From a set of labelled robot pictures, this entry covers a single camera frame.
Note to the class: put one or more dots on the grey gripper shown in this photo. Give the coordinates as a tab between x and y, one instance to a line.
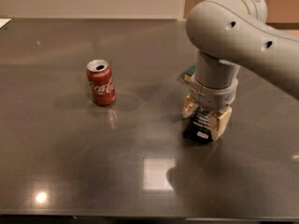
212	94

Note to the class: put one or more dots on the black rxbar chocolate bar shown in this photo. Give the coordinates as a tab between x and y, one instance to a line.
198	128

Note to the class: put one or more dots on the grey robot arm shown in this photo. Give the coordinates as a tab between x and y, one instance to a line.
231	34

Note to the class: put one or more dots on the green and yellow sponge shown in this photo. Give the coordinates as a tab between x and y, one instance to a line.
189	72

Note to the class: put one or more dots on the red Coca-Cola can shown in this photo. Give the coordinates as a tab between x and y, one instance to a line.
99	75

